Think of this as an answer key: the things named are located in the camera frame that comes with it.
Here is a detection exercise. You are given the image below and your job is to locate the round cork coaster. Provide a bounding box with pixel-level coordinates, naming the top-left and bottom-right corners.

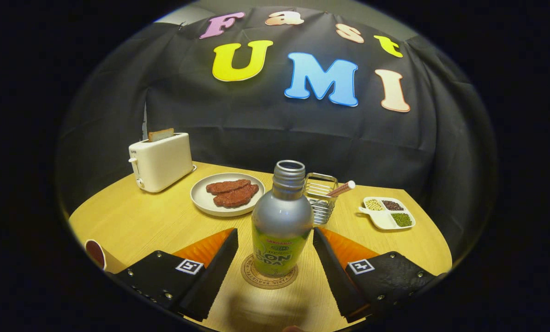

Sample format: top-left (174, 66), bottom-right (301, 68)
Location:
top-left (241, 254), bottom-right (299, 290)

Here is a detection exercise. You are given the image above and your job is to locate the wooden table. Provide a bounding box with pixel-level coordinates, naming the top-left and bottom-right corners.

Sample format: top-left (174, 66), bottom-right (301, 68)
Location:
top-left (68, 161), bottom-right (453, 332)

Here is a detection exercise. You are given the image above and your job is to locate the beige cup with wooden handle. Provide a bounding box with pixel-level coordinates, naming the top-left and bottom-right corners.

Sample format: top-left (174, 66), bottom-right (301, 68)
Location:
top-left (85, 239), bottom-right (126, 273)

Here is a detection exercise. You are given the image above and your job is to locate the white toaster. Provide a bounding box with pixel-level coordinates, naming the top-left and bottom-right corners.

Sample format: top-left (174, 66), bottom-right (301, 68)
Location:
top-left (128, 133), bottom-right (196, 193)

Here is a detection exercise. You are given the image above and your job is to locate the silver bottle with green label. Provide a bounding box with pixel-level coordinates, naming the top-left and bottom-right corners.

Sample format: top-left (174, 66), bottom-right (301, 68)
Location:
top-left (251, 160), bottom-right (314, 278)

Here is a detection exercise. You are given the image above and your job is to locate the white divided dish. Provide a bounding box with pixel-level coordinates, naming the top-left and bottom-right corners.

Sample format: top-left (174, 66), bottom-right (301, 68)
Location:
top-left (359, 197), bottom-right (416, 231)

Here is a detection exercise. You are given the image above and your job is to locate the toast slice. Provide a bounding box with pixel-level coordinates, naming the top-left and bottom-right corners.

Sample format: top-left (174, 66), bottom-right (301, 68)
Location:
top-left (148, 128), bottom-right (175, 142)

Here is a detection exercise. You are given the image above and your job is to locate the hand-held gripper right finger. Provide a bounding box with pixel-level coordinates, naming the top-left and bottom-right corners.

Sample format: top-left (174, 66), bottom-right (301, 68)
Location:
top-left (313, 227), bottom-right (444, 324)

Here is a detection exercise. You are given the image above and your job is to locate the brown meat slice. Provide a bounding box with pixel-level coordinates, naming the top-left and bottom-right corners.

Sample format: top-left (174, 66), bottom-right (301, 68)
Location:
top-left (206, 179), bottom-right (251, 195)
top-left (213, 184), bottom-right (260, 208)

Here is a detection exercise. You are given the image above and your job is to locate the red and white straw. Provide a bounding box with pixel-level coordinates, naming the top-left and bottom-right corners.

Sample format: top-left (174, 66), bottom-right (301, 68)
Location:
top-left (327, 180), bottom-right (356, 198)

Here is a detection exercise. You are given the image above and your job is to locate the white round plate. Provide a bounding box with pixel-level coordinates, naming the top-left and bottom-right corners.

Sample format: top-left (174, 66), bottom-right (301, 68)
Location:
top-left (190, 172), bottom-right (266, 218)

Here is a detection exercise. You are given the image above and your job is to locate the metal wire basket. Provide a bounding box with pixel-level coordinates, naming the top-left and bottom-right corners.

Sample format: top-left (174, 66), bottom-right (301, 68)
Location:
top-left (303, 172), bottom-right (339, 226)

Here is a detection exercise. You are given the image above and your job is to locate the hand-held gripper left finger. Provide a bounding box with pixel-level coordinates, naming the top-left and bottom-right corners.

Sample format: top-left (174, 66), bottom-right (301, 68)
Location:
top-left (114, 227), bottom-right (239, 323)

